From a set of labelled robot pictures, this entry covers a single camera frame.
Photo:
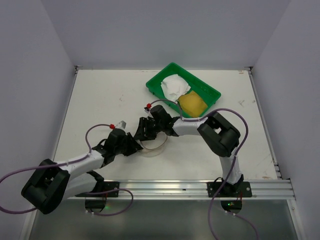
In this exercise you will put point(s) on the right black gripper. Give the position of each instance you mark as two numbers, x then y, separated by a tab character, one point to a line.
148	127

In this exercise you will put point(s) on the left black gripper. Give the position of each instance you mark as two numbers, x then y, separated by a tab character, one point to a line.
128	145

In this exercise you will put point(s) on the white bra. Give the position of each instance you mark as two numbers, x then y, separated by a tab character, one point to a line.
174	86

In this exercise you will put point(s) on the yellow bra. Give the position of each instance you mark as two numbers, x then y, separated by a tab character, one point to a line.
192	104

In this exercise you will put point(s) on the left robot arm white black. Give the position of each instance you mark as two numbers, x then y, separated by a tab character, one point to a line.
53	182

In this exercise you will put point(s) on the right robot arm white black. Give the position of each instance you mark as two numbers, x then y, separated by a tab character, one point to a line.
219	134

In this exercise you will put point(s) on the green plastic tray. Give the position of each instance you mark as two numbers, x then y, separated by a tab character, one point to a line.
208	94

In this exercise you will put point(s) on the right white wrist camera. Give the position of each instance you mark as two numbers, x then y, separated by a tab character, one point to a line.
147	108

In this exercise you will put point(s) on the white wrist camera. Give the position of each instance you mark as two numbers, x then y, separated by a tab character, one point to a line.
121	125
147	108

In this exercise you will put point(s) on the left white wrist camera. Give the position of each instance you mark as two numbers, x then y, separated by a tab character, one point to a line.
121	125

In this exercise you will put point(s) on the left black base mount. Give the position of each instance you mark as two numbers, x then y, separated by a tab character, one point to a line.
100	187

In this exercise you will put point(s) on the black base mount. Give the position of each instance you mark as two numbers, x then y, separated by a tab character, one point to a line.
231	195
100	187

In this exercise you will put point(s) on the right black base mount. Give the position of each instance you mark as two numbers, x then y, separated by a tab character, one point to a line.
231	195

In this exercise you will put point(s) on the aluminium rail frame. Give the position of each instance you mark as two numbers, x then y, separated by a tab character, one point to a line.
166	195

